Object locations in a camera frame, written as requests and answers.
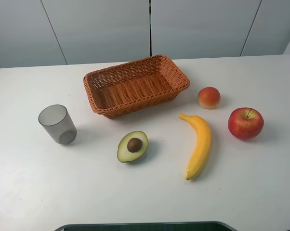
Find halved avocado with pit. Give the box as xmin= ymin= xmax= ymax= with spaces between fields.
xmin=117 ymin=131 xmax=149 ymax=163

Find brown wicker basket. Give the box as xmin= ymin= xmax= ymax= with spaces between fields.
xmin=83 ymin=54 xmax=190 ymax=118

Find yellow banana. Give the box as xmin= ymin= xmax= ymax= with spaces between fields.
xmin=178 ymin=114 xmax=212 ymax=180

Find orange peach half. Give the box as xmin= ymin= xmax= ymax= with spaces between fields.
xmin=198 ymin=87 xmax=221 ymax=110

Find grey translucent plastic cup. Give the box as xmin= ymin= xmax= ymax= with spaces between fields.
xmin=38 ymin=104 xmax=77 ymax=145

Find red apple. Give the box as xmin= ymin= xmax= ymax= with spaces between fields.
xmin=227 ymin=107 xmax=264 ymax=140

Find dark screen edge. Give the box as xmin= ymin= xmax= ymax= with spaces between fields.
xmin=56 ymin=222 xmax=235 ymax=231

